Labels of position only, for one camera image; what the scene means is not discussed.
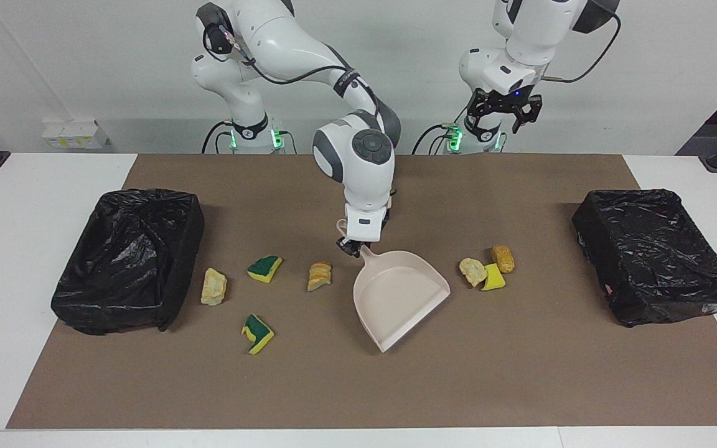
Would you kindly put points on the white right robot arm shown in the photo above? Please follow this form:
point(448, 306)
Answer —
point(358, 149)

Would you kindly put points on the black bin with pink patch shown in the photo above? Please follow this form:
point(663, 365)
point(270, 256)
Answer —
point(651, 255)

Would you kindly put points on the beige plastic dustpan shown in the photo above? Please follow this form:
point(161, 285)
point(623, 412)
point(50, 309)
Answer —
point(396, 298)

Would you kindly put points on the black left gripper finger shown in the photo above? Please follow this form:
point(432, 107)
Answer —
point(528, 112)
point(475, 112)

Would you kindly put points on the sliced bread piece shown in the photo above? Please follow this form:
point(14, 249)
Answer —
point(319, 277)

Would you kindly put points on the brown table mat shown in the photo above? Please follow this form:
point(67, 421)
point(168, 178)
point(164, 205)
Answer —
point(358, 386)

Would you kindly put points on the white wall outlet box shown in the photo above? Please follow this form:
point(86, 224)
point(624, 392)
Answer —
point(72, 134)

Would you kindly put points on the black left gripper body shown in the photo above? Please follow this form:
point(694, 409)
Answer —
point(508, 101)

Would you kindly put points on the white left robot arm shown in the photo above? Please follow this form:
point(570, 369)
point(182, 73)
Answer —
point(520, 37)

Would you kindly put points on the notched green yellow sponge piece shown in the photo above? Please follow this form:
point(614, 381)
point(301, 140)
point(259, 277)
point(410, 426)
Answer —
point(259, 336)

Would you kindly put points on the black bag-lined bin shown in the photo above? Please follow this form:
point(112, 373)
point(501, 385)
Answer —
point(122, 261)

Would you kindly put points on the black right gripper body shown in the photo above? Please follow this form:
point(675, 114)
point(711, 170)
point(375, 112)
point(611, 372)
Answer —
point(353, 241)

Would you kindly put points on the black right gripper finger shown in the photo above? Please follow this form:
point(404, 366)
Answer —
point(342, 246)
point(354, 252)

